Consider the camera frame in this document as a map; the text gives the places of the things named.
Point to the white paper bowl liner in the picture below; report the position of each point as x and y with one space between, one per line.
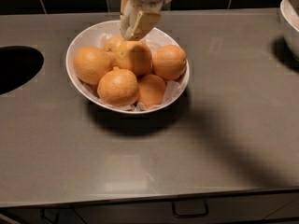
153 41

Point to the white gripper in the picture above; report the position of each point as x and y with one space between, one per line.
136 23

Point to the white ceramic bowl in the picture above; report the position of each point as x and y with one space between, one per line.
97 35

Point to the dark sink basin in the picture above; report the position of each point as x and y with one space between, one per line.
18 65

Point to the black drawer handle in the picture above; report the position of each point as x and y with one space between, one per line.
189 209

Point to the back small orange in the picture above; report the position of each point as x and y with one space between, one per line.
112 44

